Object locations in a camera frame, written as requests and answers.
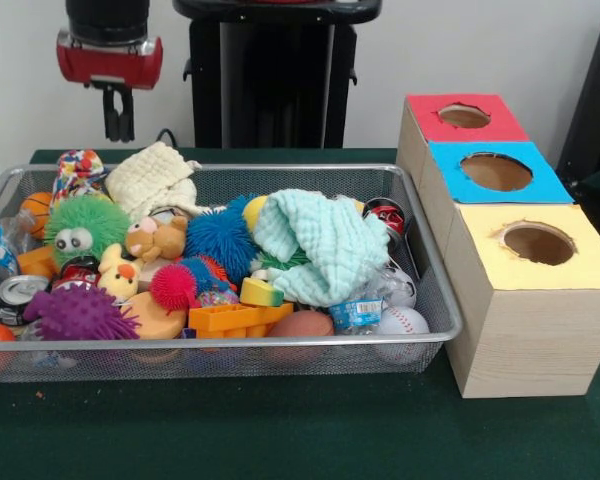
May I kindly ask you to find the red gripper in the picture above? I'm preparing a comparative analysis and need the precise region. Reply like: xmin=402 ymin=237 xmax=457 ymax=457
xmin=56 ymin=29 xmax=164 ymax=144

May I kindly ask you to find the colourful patterned cloth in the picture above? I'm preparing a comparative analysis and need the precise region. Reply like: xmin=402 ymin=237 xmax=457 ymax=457
xmin=50 ymin=148 xmax=110 ymax=201

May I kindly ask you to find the green spiky rubber ball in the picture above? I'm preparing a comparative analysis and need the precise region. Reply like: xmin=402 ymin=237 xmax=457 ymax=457
xmin=43 ymin=193 xmax=132 ymax=269

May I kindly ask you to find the shallow silver mesh bin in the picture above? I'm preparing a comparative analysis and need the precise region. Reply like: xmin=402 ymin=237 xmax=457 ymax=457
xmin=0 ymin=163 xmax=464 ymax=385

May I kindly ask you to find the wooden box with three holes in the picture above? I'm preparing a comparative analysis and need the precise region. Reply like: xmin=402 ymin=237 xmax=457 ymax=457
xmin=396 ymin=92 xmax=600 ymax=400

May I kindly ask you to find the cream waffle cloth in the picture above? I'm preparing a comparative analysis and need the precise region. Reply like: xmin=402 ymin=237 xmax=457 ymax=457
xmin=104 ymin=141 xmax=204 ymax=219

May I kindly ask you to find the orange toy basketball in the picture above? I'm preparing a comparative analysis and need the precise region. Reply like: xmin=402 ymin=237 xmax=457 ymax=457
xmin=19 ymin=192 xmax=54 ymax=240

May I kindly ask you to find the blue spiky rubber ball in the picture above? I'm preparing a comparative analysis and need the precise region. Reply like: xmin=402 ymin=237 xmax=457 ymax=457
xmin=184 ymin=193 xmax=259 ymax=281

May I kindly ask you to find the purple spiky rubber ball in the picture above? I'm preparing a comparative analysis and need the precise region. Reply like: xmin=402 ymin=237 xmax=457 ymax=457
xmin=23 ymin=284 xmax=141 ymax=342

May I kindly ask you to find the black silver-topped drink can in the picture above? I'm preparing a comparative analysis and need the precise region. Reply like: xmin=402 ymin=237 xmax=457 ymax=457
xmin=0 ymin=274 xmax=51 ymax=326

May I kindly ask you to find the orange plastic toy brick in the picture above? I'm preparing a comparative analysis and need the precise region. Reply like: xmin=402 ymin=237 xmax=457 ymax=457
xmin=187 ymin=301 xmax=295 ymax=340

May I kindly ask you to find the mint green waffle cloth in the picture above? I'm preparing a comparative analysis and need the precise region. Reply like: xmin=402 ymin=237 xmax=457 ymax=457
xmin=253 ymin=188 xmax=391 ymax=307

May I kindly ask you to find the white baseball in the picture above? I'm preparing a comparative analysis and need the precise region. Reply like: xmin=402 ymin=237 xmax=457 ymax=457
xmin=378 ymin=305 xmax=430 ymax=335

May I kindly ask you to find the black equipment stand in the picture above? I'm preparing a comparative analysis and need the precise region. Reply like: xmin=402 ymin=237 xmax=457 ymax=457
xmin=554 ymin=8 xmax=600 ymax=201

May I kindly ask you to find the black cable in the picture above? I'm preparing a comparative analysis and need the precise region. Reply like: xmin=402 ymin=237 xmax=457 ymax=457
xmin=152 ymin=128 xmax=181 ymax=150

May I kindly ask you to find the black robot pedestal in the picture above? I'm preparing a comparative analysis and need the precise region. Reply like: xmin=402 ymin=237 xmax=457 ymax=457
xmin=172 ymin=0 xmax=384 ymax=150

